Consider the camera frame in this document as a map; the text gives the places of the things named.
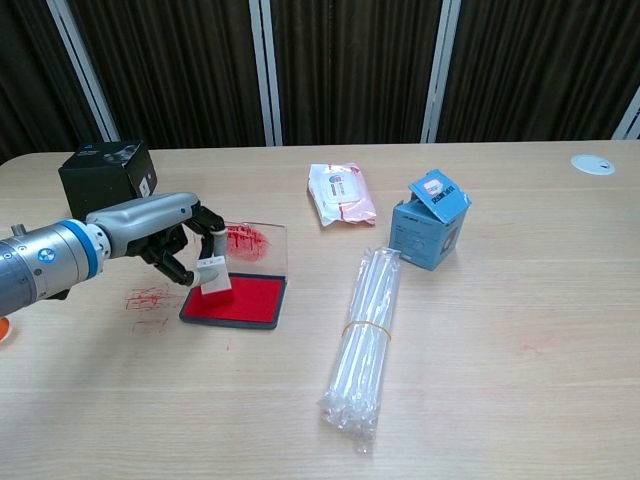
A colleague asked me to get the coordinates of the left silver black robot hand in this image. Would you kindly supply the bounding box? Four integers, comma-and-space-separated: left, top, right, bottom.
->
84, 191, 228, 288

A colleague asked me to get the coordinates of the small stamp block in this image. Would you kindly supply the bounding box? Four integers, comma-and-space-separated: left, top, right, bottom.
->
195, 255, 234, 297

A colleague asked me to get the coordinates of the red ink pad clear lid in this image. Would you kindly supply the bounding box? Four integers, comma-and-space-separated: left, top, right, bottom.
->
178, 221, 291, 331

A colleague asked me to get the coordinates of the black cardboard box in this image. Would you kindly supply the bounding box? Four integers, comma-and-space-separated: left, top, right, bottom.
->
57, 140, 161, 222

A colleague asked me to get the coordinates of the white pink wet wipes pack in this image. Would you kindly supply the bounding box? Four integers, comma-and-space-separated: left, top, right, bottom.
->
306, 161, 378, 229

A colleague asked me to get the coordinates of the yellow rubber band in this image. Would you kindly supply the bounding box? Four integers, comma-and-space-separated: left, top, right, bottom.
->
340, 320, 394, 338

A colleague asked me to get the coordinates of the bundle of wrapped white straws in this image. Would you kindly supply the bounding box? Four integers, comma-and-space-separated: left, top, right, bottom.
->
315, 245, 404, 444

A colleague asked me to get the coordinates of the light blue cardboard box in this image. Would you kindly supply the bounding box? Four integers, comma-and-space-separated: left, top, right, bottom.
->
388, 170, 473, 273

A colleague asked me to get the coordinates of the grey metal partition post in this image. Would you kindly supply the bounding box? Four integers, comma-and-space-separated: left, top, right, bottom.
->
248, 0, 284, 147
420, 0, 462, 145
611, 87, 640, 142
45, 0, 121, 143

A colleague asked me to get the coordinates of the white round cable grommet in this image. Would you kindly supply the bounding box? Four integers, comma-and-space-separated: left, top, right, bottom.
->
570, 153, 617, 177

